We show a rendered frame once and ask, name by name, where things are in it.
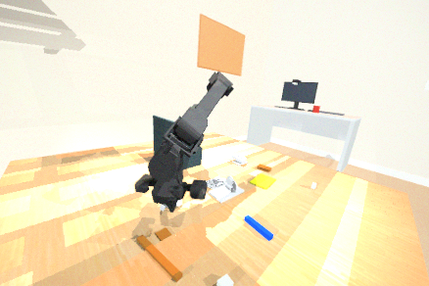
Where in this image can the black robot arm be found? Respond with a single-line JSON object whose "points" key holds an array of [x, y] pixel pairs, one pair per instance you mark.
{"points": [[190, 129]]}

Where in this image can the blue rectangular bar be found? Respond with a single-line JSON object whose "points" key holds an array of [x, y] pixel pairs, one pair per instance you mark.
{"points": [[262, 231]]}

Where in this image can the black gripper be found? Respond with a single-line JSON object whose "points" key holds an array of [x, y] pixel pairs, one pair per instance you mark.
{"points": [[197, 190]]}

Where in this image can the orange rectangular block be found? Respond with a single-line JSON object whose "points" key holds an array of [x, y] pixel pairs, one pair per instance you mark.
{"points": [[264, 168]]}

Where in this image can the orange flat bar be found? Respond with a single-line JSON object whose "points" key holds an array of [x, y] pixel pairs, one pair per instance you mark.
{"points": [[165, 263]]}

